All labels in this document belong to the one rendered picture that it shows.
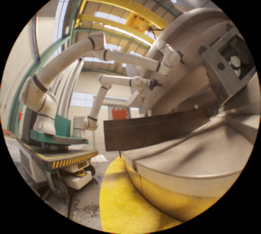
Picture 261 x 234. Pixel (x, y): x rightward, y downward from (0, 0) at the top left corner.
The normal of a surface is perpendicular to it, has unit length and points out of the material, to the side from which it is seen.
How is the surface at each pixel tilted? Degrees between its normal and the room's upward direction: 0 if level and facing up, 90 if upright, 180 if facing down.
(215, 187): 90
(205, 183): 90
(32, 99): 131
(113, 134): 90
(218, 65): 90
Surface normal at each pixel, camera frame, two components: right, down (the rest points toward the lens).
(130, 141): 0.14, -0.44
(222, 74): -0.85, -0.11
